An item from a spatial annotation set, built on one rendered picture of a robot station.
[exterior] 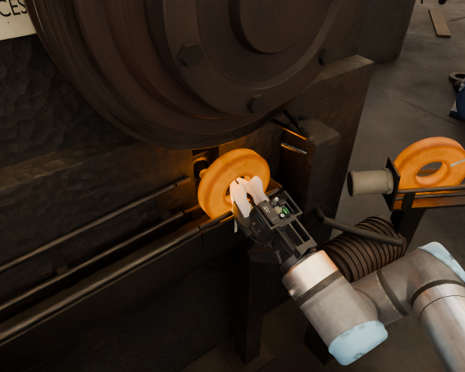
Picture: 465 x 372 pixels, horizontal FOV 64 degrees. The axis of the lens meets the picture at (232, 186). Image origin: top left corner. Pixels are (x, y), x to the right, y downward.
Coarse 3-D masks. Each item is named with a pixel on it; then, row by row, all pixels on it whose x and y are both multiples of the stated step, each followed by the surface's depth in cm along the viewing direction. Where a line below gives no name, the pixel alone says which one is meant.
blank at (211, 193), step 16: (224, 160) 69; (240, 160) 69; (256, 160) 72; (208, 176) 69; (224, 176) 69; (240, 176) 72; (208, 192) 69; (224, 192) 72; (208, 208) 72; (224, 208) 75
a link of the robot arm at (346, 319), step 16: (336, 272) 60; (320, 288) 58; (336, 288) 58; (352, 288) 60; (304, 304) 60; (320, 304) 58; (336, 304) 57; (352, 304) 57; (368, 304) 61; (320, 320) 58; (336, 320) 57; (352, 320) 56; (368, 320) 57; (320, 336) 59; (336, 336) 56; (352, 336) 55; (368, 336) 55; (384, 336) 56; (336, 352) 57; (352, 352) 55
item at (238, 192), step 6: (234, 180) 74; (234, 186) 73; (240, 186) 68; (234, 192) 71; (240, 192) 69; (246, 192) 68; (234, 198) 71; (240, 198) 70; (246, 198) 69; (240, 204) 70; (246, 204) 69; (246, 210) 70; (246, 216) 69
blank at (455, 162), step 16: (416, 144) 81; (432, 144) 79; (448, 144) 78; (400, 160) 83; (416, 160) 81; (432, 160) 81; (448, 160) 81; (464, 160) 81; (416, 176) 87; (432, 176) 87; (448, 176) 84; (464, 176) 84; (432, 192) 87
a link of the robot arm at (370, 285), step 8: (360, 280) 69; (368, 280) 68; (376, 280) 66; (360, 288) 68; (368, 288) 67; (376, 288) 66; (368, 296) 65; (376, 296) 65; (384, 296) 65; (376, 304) 65; (384, 304) 65; (392, 304) 64; (384, 312) 65; (392, 312) 65; (384, 320) 66; (392, 320) 66
